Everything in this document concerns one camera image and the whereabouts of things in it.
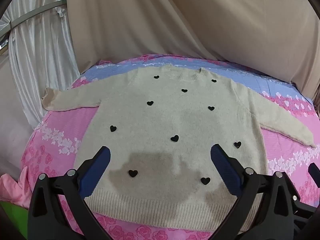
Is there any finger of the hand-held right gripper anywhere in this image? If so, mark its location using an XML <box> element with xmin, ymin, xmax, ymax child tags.
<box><xmin>291</xmin><ymin>194</ymin><xmax>320</xmax><ymax>220</ymax></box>
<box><xmin>308</xmin><ymin>163</ymin><xmax>320</xmax><ymax>180</ymax></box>

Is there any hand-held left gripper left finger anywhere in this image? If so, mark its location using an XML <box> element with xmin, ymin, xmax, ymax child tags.
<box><xmin>27</xmin><ymin>145</ymin><xmax>112</xmax><ymax>240</ymax></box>

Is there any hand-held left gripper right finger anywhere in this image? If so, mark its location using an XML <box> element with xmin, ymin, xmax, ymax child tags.
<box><xmin>210</xmin><ymin>144</ymin><xmax>300</xmax><ymax>240</ymax></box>

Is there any beige sweater with black hearts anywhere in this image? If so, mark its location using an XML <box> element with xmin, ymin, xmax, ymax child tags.
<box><xmin>41</xmin><ymin>64</ymin><xmax>317</xmax><ymax>232</ymax></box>

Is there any pink and blue floral bedsheet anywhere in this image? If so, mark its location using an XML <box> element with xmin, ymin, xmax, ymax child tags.
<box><xmin>19</xmin><ymin>54</ymin><xmax>320</xmax><ymax>240</ymax></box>

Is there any pink cloth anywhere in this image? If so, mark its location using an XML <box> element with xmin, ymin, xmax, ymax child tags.
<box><xmin>0</xmin><ymin>167</ymin><xmax>33</xmax><ymax>209</ymax></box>

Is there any green cloth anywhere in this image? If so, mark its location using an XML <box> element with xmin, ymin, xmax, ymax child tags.
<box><xmin>0</xmin><ymin>201</ymin><xmax>28</xmax><ymax>240</ymax></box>

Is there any white satin curtain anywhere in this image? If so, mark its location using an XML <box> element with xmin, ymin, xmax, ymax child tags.
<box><xmin>0</xmin><ymin>0</ymin><xmax>82</xmax><ymax>125</ymax></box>

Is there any beige curtain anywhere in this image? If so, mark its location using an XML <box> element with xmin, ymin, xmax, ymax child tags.
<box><xmin>66</xmin><ymin>0</ymin><xmax>320</xmax><ymax>98</ymax></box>

